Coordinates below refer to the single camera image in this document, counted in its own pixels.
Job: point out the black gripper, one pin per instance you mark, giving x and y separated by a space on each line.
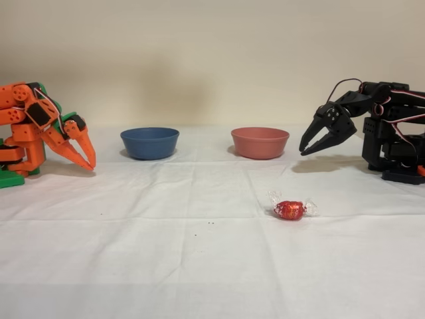
327 124

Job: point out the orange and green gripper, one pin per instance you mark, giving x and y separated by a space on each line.
74 135

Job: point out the red candy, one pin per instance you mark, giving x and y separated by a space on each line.
289 210

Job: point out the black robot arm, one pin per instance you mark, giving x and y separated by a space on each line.
372 133

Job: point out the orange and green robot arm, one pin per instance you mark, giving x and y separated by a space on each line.
23 133

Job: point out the red bowl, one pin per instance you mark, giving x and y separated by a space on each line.
259 143

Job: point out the blue bowl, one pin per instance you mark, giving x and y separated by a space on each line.
149 143

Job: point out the white tablecloth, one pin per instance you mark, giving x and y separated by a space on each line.
166 249

